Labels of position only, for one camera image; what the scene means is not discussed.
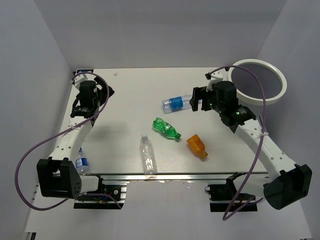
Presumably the aluminium table rail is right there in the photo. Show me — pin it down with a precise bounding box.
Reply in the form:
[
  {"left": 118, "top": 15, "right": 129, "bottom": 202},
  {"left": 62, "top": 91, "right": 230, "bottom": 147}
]
[{"left": 99, "top": 172, "right": 268, "bottom": 183}]

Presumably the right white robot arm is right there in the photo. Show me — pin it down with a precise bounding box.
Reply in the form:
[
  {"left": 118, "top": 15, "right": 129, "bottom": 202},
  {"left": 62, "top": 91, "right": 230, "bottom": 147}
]
[{"left": 189, "top": 81, "right": 312, "bottom": 210}]

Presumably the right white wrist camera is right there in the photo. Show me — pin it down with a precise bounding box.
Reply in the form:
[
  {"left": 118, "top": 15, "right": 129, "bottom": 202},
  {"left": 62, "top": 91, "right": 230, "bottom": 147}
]
[{"left": 205, "top": 71, "right": 224, "bottom": 87}]

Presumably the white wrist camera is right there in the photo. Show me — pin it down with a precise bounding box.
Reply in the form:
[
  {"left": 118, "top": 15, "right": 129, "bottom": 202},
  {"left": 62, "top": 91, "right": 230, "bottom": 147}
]
[
  {"left": 205, "top": 71, "right": 224, "bottom": 87},
  {"left": 70, "top": 73, "right": 88, "bottom": 90}
]

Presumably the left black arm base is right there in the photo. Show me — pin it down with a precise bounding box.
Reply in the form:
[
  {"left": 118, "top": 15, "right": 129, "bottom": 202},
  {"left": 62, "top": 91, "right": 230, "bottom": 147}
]
[{"left": 73, "top": 176, "right": 128, "bottom": 210}]

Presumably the small blue label bottle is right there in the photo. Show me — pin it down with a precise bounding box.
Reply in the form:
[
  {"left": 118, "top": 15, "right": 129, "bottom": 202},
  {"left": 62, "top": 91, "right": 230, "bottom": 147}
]
[{"left": 75, "top": 148, "right": 90, "bottom": 175}]

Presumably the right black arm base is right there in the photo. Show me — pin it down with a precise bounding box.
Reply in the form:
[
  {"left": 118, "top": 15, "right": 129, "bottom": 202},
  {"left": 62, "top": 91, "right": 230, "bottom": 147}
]
[{"left": 204, "top": 173, "right": 258, "bottom": 213}]

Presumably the blue label water bottle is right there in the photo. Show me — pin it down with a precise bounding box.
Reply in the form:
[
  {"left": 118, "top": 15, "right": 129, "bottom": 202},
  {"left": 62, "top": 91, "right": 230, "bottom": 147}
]
[{"left": 162, "top": 94, "right": 192, "bottom": 114}]

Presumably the blue table corner sticker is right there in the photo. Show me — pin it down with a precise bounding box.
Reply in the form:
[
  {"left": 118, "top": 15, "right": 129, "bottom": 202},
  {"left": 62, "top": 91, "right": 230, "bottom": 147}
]
[{"left": 75, "top": 69, "right": 94, "bottom": 74}]

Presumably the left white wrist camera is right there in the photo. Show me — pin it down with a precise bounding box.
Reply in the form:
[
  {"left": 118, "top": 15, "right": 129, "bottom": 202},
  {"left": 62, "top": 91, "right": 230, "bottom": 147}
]
[{"left": 70, "top": 73, "right": 88, "bottom": 90}]

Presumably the clear plastic bottle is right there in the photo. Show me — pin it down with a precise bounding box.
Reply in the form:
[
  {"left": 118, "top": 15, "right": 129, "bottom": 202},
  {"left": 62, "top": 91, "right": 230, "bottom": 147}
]
[{"left": 139, "top": 134, "right": 157, "bottom": 175}]

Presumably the green plastic bottle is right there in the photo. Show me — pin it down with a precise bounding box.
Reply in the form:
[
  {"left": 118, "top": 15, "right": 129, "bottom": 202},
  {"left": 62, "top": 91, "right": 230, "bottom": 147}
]
[{"left": 152, "top": 117, "right": 181, "bottom": 140}]

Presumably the white round bin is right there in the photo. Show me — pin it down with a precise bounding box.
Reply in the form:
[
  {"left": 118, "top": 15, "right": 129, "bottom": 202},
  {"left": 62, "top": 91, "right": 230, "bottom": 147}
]
[{"left": 226, "top": 59, "right": 288, "bottom": 106}]

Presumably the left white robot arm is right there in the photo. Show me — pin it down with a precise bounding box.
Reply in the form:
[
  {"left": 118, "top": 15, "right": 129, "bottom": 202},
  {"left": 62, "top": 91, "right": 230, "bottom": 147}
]
[{"left": 36, "top": 74, "right": 114, "bottom": 200}]

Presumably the orange plastic bottle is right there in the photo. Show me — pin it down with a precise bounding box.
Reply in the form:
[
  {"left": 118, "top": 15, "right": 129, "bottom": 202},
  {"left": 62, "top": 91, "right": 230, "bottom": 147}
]
[{"left": 186, "top": 134, "right": 208, "bottom": 159}]

